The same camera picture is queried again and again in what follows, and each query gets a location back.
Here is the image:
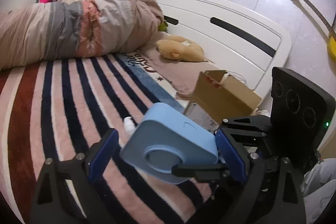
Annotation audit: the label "pink printed pillow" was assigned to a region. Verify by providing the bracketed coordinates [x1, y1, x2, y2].
[115, 31, 223, 100]

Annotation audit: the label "white bed headboard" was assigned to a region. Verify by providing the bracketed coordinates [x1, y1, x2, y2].
[153, 0, 292, 98]

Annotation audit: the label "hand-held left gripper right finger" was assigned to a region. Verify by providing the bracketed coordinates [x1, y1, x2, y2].
[210, 128, 307, 224]

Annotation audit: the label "striped fleece blanket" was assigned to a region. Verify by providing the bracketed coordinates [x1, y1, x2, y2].
[0, 53, 218, 224]

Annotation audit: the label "person's white trousers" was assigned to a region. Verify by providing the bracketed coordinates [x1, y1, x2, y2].
[301, 158, 336, 224]

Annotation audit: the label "brown paper bag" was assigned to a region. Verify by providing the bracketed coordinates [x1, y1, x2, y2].
[183, 70, 269, 133]

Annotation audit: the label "tan plush toy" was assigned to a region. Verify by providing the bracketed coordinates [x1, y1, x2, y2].
[156, 35, 206, 63]

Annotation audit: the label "pink grey striped duvet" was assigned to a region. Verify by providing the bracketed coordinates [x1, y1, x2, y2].
[0, 0, 165, 71]

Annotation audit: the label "light blue plastic device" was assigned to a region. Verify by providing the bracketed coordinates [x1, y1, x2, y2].
[119, 102, 219, 185]

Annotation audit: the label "yellow guitar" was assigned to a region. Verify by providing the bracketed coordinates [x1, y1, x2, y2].
[283, 0, 336, 60]

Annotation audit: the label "green plush toy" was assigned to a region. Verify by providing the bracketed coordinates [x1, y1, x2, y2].
[157, 20, 169, 33]

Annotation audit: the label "small white bottle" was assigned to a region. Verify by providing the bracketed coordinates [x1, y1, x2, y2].
[123, 117, 137, 138]

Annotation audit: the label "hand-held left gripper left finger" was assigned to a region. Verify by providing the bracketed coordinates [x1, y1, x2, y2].
[29, 128, 120, 224]

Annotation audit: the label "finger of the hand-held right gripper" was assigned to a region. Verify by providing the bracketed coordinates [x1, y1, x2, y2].
[172, 162, 231, 183]
[219, 115, 273, 155]

